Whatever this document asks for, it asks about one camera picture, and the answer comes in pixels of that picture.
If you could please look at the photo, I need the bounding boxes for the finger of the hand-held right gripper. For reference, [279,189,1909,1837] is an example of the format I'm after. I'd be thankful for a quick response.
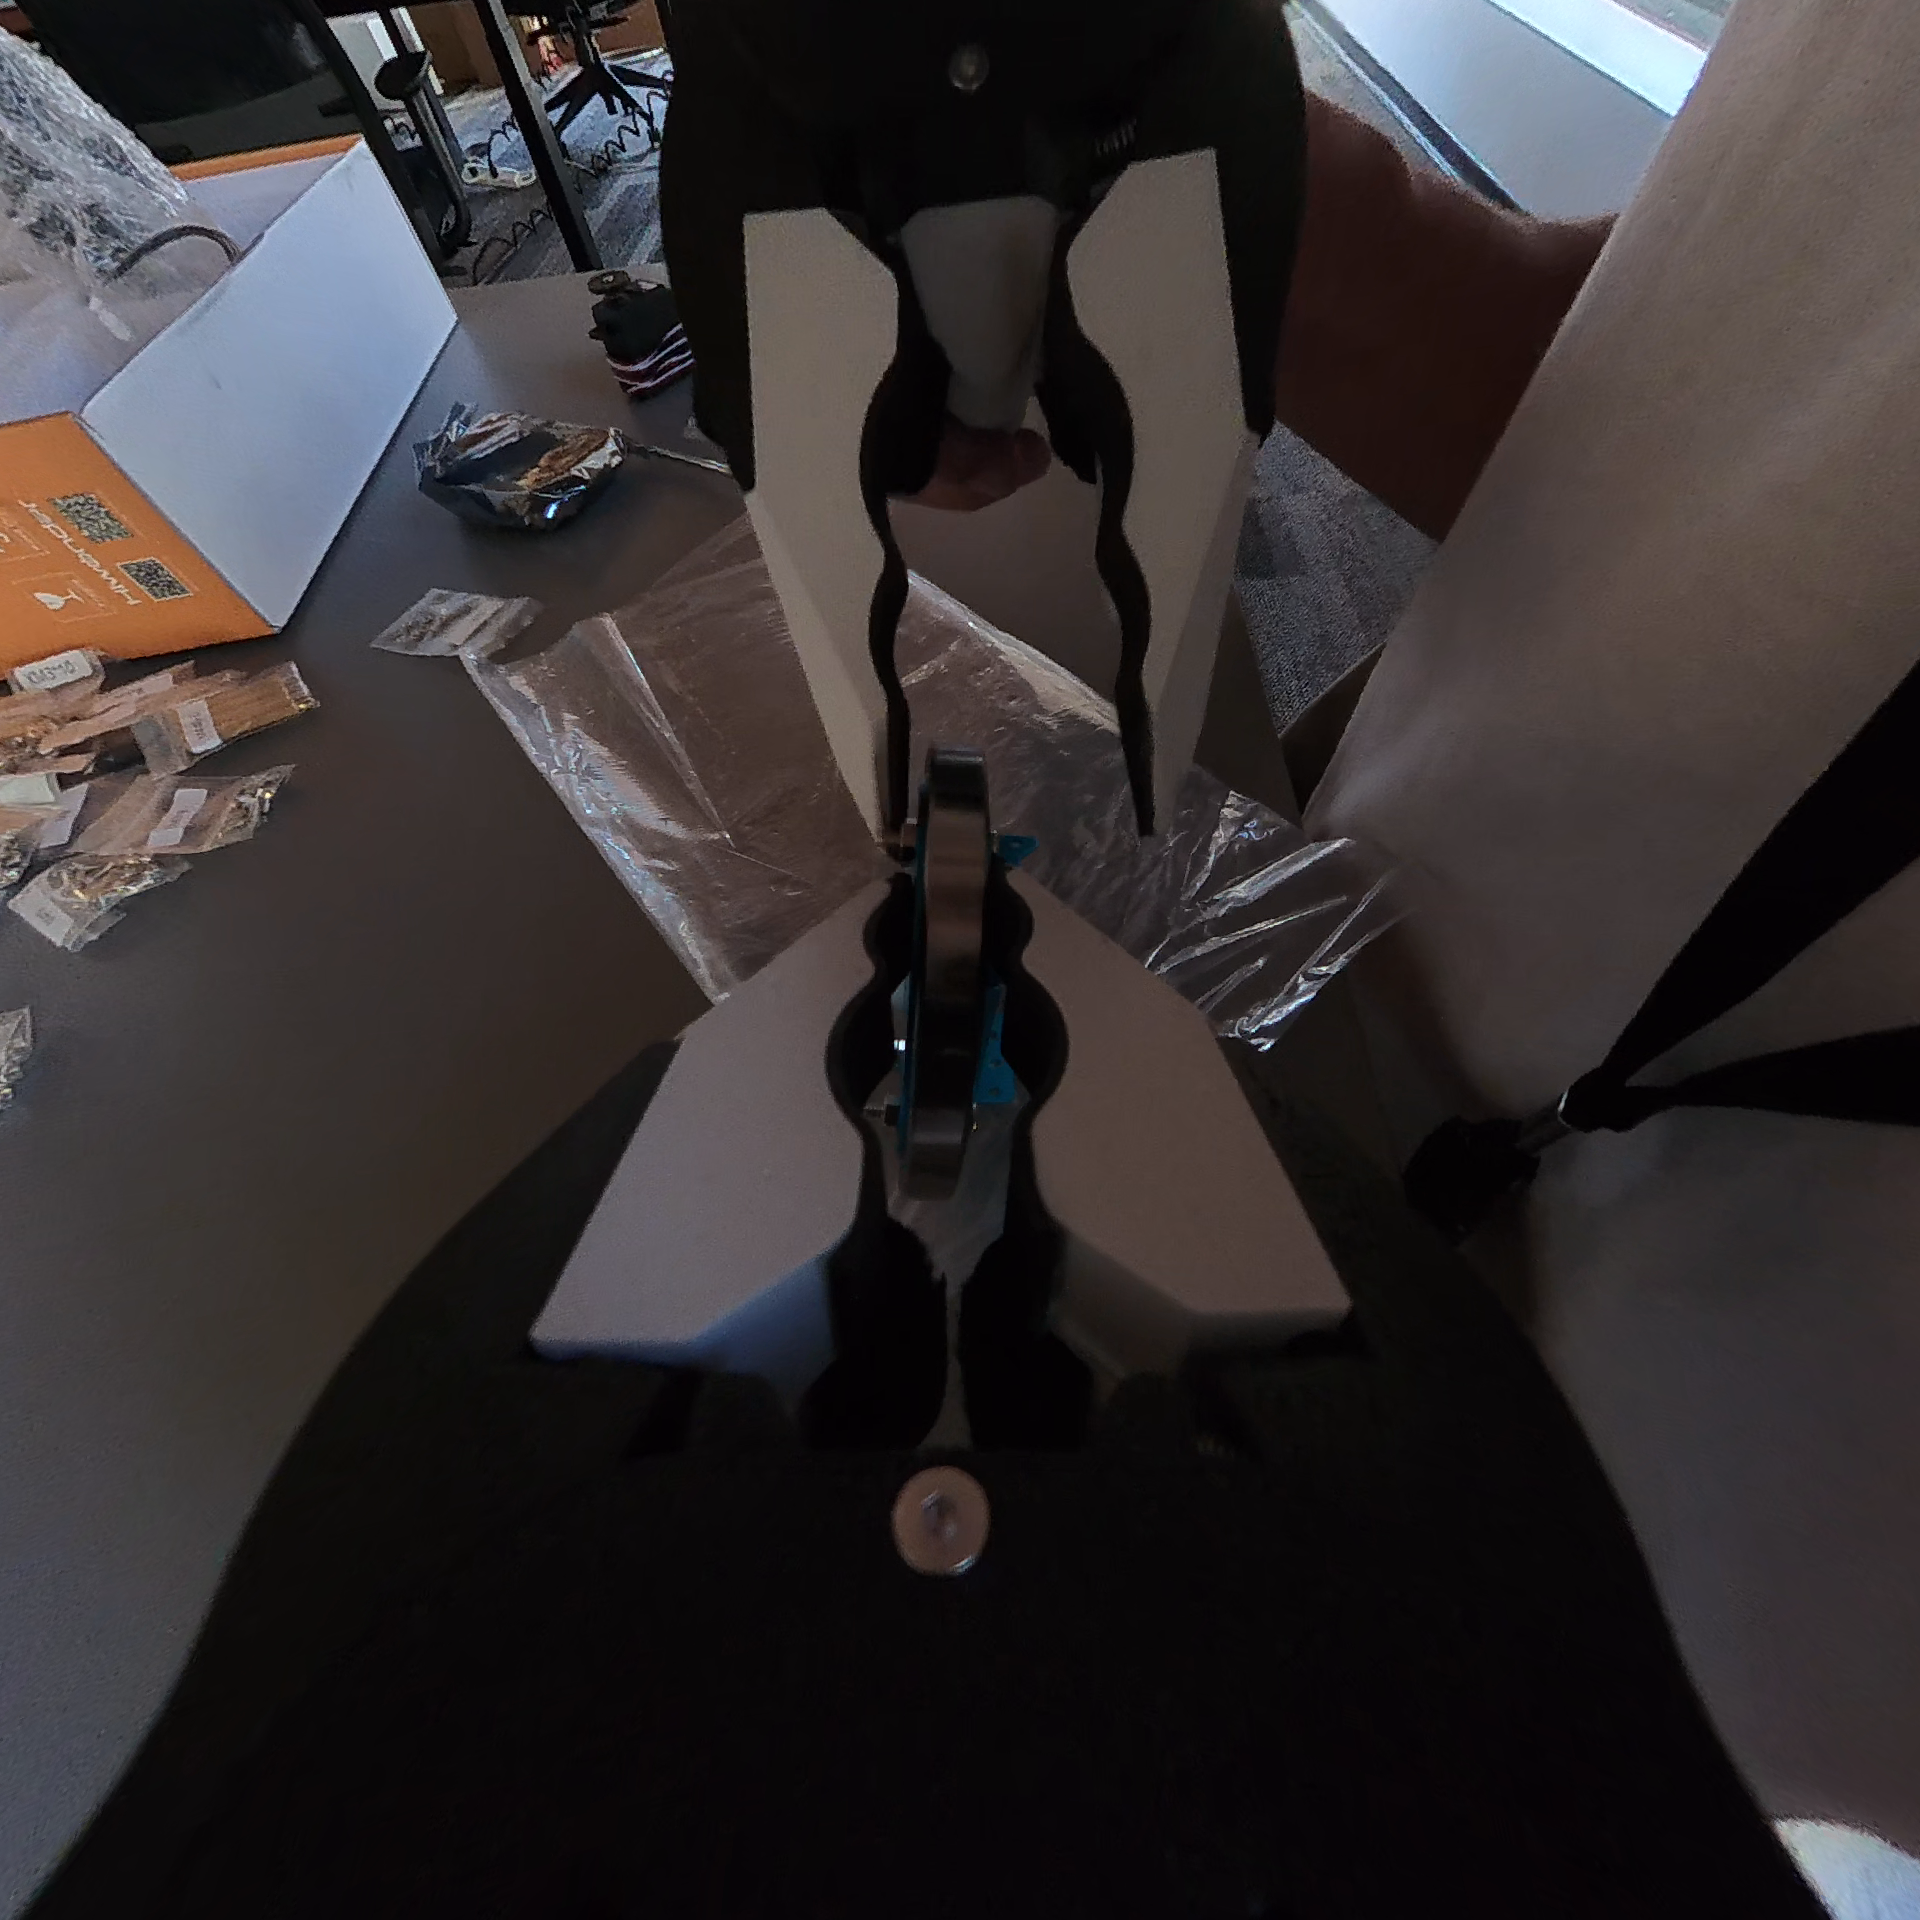
[1050,146,1263,841]
[743,210,921,859]

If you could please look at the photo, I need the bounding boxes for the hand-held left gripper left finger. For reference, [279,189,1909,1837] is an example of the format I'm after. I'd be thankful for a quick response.
[532,882,945,1450]

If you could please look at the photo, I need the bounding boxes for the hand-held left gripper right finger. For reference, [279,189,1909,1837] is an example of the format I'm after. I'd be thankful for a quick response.
[967,874,1353,1450]

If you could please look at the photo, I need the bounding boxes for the blue disc with bearing ring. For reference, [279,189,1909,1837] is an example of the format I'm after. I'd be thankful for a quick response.
[885,751,1040,1202]

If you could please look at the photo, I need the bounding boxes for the person's right forearm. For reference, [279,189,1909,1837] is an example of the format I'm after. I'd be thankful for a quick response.
[1275,91,1614,542]

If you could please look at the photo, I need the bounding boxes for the grey desk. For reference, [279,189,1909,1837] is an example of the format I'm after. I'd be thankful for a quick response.
[0,270,1429,1920]

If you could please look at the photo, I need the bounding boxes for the person's right hand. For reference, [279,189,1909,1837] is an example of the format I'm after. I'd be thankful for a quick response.
[918,425,1050,517]

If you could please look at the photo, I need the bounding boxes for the black servo motor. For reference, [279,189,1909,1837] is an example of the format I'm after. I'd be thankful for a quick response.
[589,270,692,402]

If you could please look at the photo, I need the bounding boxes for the silver antistatic bag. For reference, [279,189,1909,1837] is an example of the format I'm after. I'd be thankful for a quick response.
[415,409,630,539]

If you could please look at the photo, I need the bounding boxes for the clear plastic bag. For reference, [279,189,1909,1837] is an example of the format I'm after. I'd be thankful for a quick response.
[463,524,1405,1052]
[0,30,191,281]

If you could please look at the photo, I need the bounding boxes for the black star chair base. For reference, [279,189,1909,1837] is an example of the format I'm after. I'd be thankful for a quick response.
[537,13,672,153]

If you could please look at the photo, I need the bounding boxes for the small labelled hardware bag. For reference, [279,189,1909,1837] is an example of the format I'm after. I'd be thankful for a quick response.
[373,589,542,659]

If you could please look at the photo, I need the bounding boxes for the orange and white cardboard box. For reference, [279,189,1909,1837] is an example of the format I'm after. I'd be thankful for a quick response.
[0,135,460,685]

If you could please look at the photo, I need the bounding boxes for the pile of small hardware bags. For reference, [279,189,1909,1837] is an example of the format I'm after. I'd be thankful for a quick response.
[0,645,325,1112]

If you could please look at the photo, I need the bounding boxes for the black metal table frame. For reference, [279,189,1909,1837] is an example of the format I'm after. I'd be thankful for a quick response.
[285,0,603,281]

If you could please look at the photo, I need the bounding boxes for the black lanyard strap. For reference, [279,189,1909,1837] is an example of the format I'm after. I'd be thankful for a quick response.
[1402,702,1920,1241]

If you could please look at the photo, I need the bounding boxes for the black cable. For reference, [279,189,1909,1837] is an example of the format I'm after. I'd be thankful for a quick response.
[112,222,243,290]

